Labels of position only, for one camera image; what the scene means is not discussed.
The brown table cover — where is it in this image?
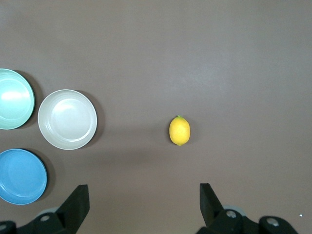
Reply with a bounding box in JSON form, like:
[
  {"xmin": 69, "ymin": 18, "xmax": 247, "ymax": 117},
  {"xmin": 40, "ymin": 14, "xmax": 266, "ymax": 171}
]
[{"xmin": 0, "ymin": 0, "xmax": 312, "ymax": 234}]

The blue plate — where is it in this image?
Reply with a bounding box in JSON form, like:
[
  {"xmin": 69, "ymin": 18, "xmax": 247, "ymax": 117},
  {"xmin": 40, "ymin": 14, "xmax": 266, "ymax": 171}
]
[{"xmin": 0, "ymin": 148, "xmax": 48, "ymax": 205}]

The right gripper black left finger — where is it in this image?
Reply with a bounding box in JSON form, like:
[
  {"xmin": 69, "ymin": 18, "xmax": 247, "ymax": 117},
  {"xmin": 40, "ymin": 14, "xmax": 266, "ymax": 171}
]
[{"xmin": 0, "ymin": 184, "xmax": 90, "ymax": 234}]

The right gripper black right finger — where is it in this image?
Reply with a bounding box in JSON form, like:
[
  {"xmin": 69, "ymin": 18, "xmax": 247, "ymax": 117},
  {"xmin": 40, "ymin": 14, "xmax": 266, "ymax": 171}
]
[{"xmin": 195, "ymin": 183, "xmax": 300, "ymax": 234}]

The yellow lemon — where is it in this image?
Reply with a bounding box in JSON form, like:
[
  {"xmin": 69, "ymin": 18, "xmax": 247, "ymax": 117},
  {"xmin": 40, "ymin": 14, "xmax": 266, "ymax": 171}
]
[{"xmin": 169, "ymin": 115, "xmax": 191, "ymax": 147}]

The green plate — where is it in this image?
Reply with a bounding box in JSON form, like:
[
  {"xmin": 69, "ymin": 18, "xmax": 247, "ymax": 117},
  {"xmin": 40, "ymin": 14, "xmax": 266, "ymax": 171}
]
[{"xmin": 0, "ymin": 68, "xmax": 36, "ymax": 130}]

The beige plate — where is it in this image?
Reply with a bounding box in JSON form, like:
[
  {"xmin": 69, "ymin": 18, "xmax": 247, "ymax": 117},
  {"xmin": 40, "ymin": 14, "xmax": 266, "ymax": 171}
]
[{"xmin": 37, "ymin": 89, "xmax": 98, "ymax": 151}]

